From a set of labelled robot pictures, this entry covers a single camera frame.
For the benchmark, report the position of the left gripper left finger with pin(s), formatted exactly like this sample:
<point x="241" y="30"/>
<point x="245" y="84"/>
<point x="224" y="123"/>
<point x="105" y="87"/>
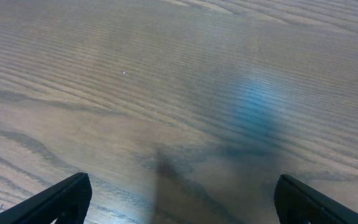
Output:
<point x="65" y="202"/>

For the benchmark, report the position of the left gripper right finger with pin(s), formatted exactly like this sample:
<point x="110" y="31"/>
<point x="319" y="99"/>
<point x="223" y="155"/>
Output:
<point x="298" y="203"/>

